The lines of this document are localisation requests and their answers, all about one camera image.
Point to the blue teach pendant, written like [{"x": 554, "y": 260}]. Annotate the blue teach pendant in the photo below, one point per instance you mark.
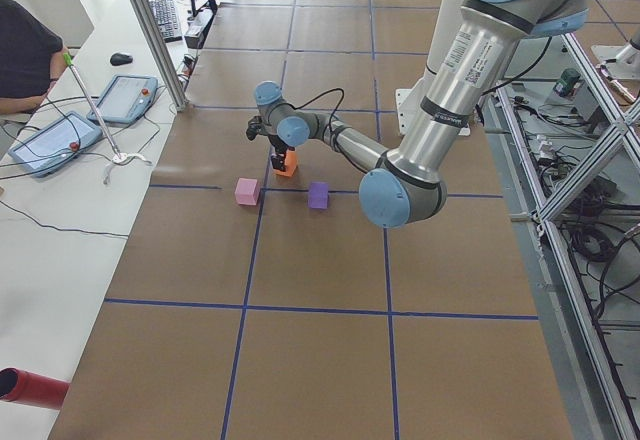
[
  {"x": 126, "y": 98},
  {"x": 51, "y": 148}
]

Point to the blue teach pendant far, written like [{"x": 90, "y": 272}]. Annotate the blue teach pendant far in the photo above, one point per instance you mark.
[{"x": 126, "y": 98}]

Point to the pink foam block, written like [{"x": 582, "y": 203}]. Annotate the pink foam block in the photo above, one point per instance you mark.
[{"x": 247, "y": 191}]

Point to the blue teach pendant near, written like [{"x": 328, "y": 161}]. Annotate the blue teach pendant near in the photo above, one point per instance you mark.
[{"x": 51, "y": 148}]

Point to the black computer mouse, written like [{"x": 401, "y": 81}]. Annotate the black computer mouse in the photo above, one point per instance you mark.
[{"x": 121, "y": 58}]

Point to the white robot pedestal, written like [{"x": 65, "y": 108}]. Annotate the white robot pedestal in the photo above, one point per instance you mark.
[{"x": 448, "y": 23}]

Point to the red cylinder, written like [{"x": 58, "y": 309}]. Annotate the red cylinder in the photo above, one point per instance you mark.
[{"x": 27, "y": 388}]

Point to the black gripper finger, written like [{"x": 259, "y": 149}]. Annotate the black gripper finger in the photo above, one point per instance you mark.
[{"x": 277, "y": 162}]

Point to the metal rod with green tip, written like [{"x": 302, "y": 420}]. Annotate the metal rod with green tip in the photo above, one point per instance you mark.
[{"x": 118, "y": 157}]

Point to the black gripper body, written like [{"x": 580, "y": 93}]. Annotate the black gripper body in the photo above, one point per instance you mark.
[{"x": 278, "y": 143}]

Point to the aluminium frame post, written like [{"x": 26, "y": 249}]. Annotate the aluminium frame post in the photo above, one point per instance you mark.
[{"x": 160, "y": 53}]

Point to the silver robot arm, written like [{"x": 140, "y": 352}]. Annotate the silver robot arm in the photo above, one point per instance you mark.
[{"x": 403, "y": 185}]

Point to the black keyboard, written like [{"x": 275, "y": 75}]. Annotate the black keyboard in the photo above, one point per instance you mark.
[{"x": 167, "y": 20}]

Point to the orange foam block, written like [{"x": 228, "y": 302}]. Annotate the orange foam block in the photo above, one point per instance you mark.
[{"x": 290, "y": 164}]

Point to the person in dark shirt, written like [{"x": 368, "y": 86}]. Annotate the person in dark shirt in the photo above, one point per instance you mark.
[{"x": 32, "y": 59}]

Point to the purple foam block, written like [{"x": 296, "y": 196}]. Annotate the purple foam block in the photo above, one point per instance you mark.
[{"x": 318, "y": 195}]

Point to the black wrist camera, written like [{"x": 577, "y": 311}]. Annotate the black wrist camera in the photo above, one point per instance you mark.
[{"x": 255, "y": 127}]

